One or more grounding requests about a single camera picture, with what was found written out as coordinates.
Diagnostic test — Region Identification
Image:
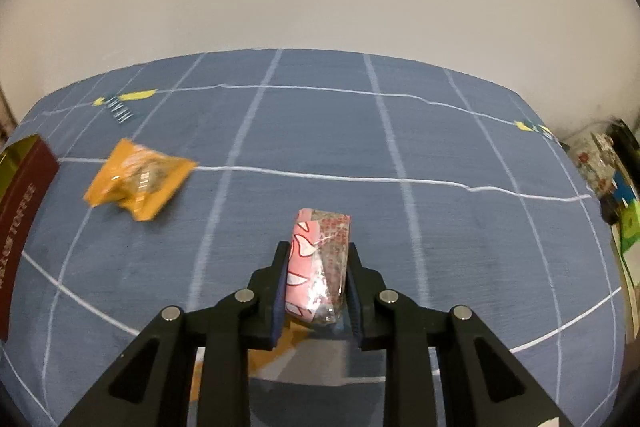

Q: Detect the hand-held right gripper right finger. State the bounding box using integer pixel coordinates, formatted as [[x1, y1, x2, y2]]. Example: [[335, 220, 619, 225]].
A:
[[345, 241, 576, 427]]

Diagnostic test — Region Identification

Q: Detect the orange snack packet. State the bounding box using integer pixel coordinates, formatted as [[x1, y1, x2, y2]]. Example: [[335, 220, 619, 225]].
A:
[[82, 138, 198, 223]]

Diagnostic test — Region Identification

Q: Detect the green box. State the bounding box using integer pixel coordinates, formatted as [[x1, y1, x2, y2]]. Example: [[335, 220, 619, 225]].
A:
[[617, 199, 640, 253]]

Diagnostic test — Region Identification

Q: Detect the pink snack packet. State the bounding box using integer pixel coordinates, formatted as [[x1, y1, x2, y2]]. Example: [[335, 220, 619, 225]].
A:
[[284, 208, 352, 325]]

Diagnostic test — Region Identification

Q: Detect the floral bag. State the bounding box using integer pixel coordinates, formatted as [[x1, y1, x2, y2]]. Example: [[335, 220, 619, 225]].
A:
[[570, 129, 618, 198]]

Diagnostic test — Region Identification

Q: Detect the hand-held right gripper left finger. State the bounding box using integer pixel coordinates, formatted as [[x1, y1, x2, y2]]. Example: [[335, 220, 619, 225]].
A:
[[60, 241, 292, 427]]

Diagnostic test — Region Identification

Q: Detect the maroon tin box gold interior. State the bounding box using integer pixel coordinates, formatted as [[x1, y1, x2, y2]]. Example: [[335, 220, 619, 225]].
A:
[[0, 134, 61, 343]]

